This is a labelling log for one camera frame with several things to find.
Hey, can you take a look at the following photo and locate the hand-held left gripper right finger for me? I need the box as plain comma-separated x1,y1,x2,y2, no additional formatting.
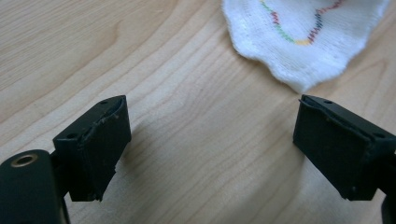
292,94,396,202

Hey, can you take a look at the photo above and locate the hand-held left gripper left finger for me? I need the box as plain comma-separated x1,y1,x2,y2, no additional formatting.
52,95,132,203

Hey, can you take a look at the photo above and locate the white sock with coloured stitching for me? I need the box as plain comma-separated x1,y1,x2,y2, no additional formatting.
221,0,391,93

